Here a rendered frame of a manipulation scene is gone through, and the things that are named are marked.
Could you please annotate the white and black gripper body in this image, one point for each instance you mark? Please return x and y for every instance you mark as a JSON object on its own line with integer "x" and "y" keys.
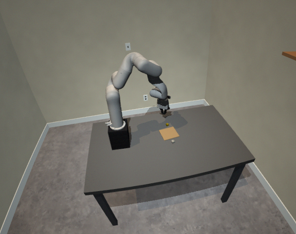
{"x": 162, "y": 104}

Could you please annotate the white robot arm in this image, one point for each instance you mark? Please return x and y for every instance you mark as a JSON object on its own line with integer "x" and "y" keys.
{"x": 119, "y": 79}

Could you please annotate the orange flat mat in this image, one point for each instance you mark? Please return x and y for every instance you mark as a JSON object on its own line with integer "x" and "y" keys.
{"x": 168, "y": 133}

